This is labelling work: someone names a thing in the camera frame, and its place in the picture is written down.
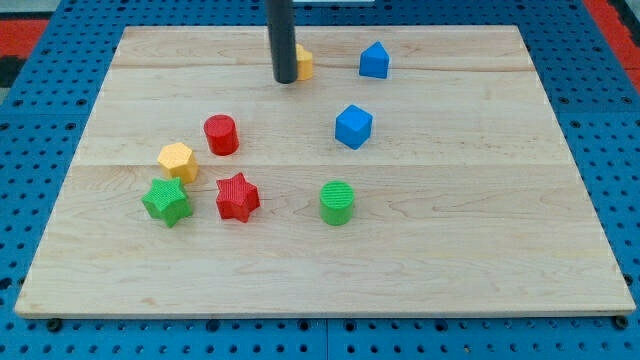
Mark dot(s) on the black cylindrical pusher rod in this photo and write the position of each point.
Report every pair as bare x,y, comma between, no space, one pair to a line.
280,21

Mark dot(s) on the yellow heart block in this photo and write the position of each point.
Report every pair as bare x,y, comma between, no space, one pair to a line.
305,70

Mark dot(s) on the blue triangle block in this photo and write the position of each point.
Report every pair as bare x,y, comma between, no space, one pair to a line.
374,61

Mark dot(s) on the red cylinder block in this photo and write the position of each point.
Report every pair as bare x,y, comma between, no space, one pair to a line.
221,134

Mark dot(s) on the blue cube block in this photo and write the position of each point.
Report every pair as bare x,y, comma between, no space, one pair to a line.
353,127

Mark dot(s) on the yellow hexagon block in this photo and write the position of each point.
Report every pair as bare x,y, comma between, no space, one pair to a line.
177,160

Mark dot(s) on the red star block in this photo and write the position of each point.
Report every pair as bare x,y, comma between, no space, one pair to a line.
237,198

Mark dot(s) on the green cylinder block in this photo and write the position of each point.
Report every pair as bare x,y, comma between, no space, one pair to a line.
336,202

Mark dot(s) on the light wooden board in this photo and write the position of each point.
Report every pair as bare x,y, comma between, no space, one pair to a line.
468,202

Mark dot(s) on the green star block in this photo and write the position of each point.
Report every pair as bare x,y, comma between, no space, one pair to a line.
168,201

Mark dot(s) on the blue perforated base panel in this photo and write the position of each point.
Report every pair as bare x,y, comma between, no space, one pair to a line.
44,114

